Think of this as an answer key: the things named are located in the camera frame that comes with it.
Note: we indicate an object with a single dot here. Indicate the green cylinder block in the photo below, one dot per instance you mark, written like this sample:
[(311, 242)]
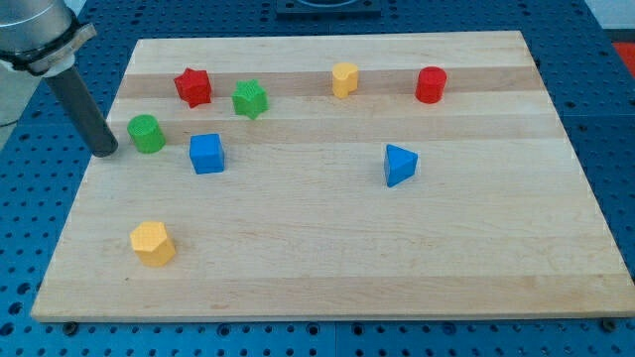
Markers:
[(146, 134)]

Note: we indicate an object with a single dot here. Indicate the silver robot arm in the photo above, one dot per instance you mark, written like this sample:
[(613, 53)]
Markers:
[(41, 37)]

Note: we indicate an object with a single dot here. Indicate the blue triangle block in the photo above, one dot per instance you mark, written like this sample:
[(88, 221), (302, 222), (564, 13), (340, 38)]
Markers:
[(399, 164)]

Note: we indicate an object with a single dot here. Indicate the light wooden board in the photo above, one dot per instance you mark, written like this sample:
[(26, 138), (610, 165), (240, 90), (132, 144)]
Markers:
[(498, 221)]

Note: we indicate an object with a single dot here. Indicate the green star block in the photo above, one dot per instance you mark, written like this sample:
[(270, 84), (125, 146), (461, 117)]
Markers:
[(249, 99)]

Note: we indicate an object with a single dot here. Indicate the yellow heart block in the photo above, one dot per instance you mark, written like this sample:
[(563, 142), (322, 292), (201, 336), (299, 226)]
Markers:
[(344, 79)]

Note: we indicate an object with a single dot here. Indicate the blue cube block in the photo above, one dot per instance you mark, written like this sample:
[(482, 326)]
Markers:
[(207, 154)]

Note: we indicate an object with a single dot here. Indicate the red cylinder block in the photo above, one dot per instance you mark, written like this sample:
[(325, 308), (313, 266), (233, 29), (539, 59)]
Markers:
[(431, 84)]

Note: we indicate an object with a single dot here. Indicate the red star block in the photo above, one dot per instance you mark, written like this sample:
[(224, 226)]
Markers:
[(194, 87)]

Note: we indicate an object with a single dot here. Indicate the yellow hexagon block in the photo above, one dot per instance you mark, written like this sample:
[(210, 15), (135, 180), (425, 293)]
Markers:
[(152, 244)]

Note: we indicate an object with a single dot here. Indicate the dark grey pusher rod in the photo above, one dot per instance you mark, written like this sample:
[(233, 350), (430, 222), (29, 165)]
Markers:
[(83, 112)]

